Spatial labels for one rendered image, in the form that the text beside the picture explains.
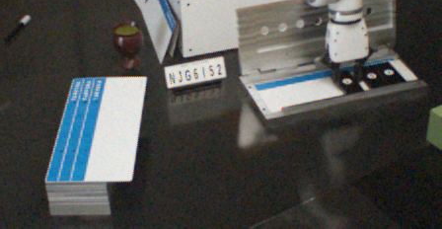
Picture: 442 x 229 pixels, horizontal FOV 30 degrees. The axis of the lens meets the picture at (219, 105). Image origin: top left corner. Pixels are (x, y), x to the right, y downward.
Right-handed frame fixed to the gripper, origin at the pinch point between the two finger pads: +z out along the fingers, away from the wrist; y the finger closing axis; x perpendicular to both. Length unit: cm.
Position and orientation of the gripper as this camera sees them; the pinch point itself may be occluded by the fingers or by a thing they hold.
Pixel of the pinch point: (347, 76)
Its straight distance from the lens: 217.0
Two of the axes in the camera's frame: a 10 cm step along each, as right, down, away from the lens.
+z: 0.9, 9.2, 3.9
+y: 9.5, -1.9, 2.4
